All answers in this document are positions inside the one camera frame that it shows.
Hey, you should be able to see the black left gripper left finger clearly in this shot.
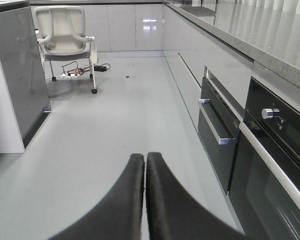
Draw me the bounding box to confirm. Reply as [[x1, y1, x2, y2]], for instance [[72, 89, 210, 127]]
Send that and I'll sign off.
[[51, 153, 145, 240]]

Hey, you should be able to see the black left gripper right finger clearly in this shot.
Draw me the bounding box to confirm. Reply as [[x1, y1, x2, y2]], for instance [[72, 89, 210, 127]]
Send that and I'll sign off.
[[146, 152, 247, 240]]

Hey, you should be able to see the black warming drawer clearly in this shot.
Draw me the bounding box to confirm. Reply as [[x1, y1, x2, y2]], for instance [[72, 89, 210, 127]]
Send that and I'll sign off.
[[197, 67, 240, 195]]

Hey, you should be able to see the black built-in oven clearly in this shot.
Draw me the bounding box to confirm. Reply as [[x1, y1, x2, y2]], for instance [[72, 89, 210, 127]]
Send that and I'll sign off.
[[229, 78, 300, 240]]

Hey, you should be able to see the chrome oven knob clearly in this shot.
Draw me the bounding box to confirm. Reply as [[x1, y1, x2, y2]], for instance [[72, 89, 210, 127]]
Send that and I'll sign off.
[[261, 108, 280, 120]]

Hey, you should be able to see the white power strip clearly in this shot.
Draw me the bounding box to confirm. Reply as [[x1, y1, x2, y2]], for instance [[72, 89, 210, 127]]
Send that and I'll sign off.
[[55, 74, 82, 81]]

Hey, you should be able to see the black power adapter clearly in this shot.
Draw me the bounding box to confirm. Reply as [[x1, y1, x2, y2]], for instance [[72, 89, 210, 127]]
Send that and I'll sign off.
[[93, 65, 108, 72]]

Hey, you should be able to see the grey kitchen island cabinet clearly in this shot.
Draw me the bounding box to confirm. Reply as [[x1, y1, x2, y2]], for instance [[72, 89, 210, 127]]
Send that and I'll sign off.
[[0, 0, 51, 154]]

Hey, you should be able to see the white office chair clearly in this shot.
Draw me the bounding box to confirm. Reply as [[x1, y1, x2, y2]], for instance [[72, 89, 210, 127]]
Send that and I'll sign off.
[[33, 5, 98, 94]]

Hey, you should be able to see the chrome drawer handle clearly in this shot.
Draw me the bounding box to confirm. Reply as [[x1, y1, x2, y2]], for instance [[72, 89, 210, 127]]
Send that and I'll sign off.
[[198, 99, 238, 145]]

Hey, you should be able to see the chrome oven door handle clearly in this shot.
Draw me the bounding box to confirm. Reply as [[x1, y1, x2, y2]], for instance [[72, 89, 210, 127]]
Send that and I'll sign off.
[[239, 121, 300, 210]]

